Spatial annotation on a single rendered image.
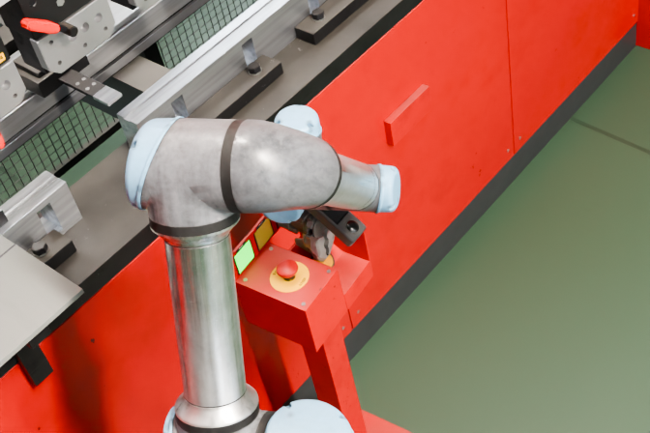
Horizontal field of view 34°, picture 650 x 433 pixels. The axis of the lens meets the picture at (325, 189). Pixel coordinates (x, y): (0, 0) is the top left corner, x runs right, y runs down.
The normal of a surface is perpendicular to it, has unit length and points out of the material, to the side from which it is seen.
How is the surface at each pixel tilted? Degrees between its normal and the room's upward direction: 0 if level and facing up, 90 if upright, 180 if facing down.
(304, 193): 94
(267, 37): 90
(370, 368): 0
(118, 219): 0
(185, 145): 22
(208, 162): 41
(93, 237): 0
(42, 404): 90
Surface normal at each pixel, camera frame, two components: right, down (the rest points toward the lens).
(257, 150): 0.15, -0.29
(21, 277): -0.16, -0.70
